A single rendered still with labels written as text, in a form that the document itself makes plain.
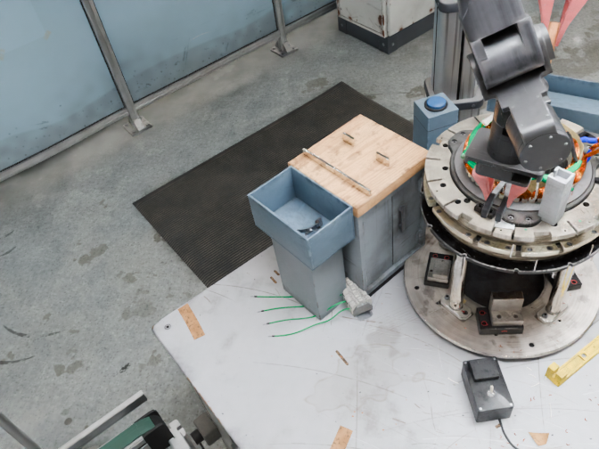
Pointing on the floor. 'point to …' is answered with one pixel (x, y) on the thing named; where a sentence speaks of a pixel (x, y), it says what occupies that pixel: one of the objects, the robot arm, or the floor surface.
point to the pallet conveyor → (153, 435)
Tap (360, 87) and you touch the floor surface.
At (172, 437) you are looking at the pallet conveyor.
